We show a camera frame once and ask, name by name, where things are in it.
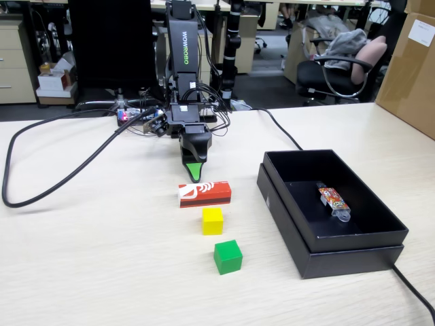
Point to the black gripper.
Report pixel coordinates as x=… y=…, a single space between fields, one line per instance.
x=188 y=127

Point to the red and white rectangular box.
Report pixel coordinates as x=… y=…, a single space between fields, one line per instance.
x=210 y=195

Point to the yellow wooden cube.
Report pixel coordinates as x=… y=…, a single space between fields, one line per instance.
x=212 y=222

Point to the green wooden cube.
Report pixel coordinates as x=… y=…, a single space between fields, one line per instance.
x=227 y=259

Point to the black WOWROBO robot arm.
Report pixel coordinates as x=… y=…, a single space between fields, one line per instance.
x=185 y=51

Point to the flat white box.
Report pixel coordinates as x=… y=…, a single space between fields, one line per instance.
x=54 y=92

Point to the black cardboard box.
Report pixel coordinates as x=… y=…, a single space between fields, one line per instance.
x=326 y=261

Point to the cardboard box with white label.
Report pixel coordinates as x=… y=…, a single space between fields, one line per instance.
x=411 y=85

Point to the plain brown cardboard box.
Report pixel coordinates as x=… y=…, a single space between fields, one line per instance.
x=421 y=6

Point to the controller board with lit LEDs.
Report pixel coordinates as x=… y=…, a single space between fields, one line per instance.
x=129 y=114

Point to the black pole with white rings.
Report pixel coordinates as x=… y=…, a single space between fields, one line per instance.
x=231 y=44

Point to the beige desk cabinet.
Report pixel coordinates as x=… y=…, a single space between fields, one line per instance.
x=246 y=44

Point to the wrapped candy packet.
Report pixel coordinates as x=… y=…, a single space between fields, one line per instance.
x=334 y=200

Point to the black computer monitor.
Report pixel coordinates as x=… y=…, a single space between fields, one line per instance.
x=112 y=44

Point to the black office chair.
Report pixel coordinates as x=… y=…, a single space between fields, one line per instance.
x=312 y=73

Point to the open white carton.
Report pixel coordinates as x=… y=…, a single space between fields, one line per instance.
x=64 y=62

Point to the white carton with brown side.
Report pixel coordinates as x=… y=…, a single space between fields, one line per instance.
x=51 y=81

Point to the grey cloth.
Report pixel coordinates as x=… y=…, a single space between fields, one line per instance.
x=346 y=44

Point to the pink cushion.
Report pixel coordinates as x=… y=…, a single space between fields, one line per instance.
x=368 y=54

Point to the beige drawer cabinet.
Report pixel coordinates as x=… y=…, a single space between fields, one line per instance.
x=13 y=68

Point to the gripper camera circuit board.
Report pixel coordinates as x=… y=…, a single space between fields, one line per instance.
x=156 y=125

